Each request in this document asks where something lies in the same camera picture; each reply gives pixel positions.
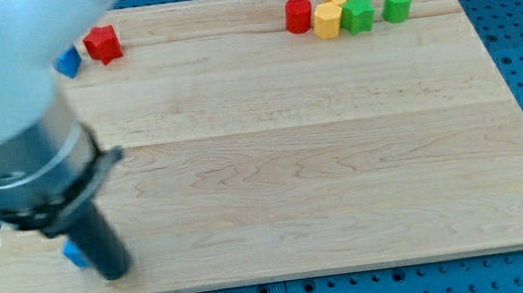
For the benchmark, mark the light wooden board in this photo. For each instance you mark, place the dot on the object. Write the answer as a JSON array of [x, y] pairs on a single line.
[[253, 155]]

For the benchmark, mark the green cylinder block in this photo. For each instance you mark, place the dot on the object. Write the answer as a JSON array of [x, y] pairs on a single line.
[[396, 11]]

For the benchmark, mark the blue block near tool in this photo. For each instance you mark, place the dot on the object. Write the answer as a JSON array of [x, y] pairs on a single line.
[[75, 256]]

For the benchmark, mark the blue cube block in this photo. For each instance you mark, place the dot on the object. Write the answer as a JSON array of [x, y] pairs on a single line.
[[68, 62]]

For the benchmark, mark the yellow hexagon block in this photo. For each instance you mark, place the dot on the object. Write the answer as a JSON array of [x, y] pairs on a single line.
[[327, 20]]

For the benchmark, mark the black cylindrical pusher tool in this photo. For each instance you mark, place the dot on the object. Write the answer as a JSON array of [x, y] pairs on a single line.
[[84, 225]]

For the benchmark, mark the green star block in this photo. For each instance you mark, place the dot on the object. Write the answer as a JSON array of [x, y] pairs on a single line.
[[357, 16]]

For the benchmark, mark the red cylinder block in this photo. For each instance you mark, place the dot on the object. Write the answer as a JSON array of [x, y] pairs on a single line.
[[298, 17]]

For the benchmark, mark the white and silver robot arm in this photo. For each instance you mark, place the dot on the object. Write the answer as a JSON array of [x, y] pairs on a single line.
[[50, 164]]

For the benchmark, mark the red star block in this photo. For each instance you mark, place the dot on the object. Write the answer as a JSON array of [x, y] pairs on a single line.
[[102, 44]]

